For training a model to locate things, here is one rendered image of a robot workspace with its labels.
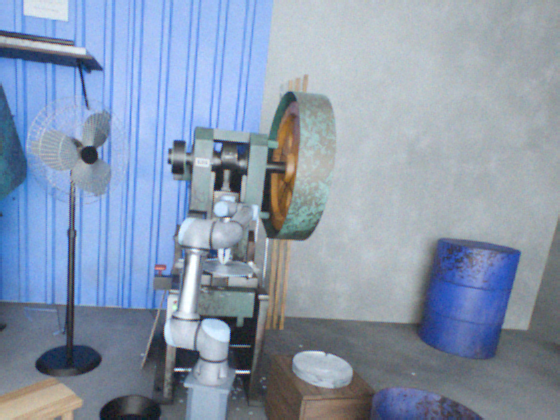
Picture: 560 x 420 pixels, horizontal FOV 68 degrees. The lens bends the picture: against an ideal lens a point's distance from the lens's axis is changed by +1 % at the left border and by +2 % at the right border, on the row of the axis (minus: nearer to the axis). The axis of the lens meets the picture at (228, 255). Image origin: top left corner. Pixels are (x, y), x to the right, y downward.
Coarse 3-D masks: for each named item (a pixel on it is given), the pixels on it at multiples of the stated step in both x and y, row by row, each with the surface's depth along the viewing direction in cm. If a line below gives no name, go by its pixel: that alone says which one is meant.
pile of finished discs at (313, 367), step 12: (300, 360) 206; (312, 360) 206; (324, 360) 207; (336, 360) 210; (300, 372) 196; (312, 372) 195; (324, 372) 196; (336, 372) 197; (348, 372) 200; (324, 384) 189; (336, 384) 190
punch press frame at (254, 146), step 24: (192, 144) 224; (240, 144) 250; (264, 144) 218; (192, 168) 222; (216, 168) 269; (264, 168) 220; (192, 192) 218; (192, 216) 251; (240, 240) 258; (216, 288) 224; (240, 288) 229; (216, 312) 223; (240, 312) 225
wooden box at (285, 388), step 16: (272, 368) 216; (288, 368) 204; (272, 384) 215; (288, 384) 195; (304, 384) 190; (352, 384) 195; (368, 384) 196; (272, 400) 214; (288, 400) 195; (304, 400) 181; (320, 400) 183; (336, 400) 185; (352, 400) 187; (368, 400) 189; (272, 416) 213; (288, 416) 194; (304, 416) 183; (320, 416) 185; (336, 416) 187; (352, 416) 189; (368, 416) 191
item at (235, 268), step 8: (208, 264) 218; (216, 264) 218; (224, 264) 219; (232, 264) 223; (240, 264) 225; (216, 272) 205; (224, 272) 207; (232, 272) 209; (240, 272) 210; (248, 272) 212
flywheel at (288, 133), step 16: (288, 112) 234; (288, 128) 245; (288, 144) 242; (272, 160) 266; (288, 160) 227; (272, 176) 264; (288, 176) 229; (272, 192) 262; (288, 192) 235; (272, 208) 256; (288, 208) 232
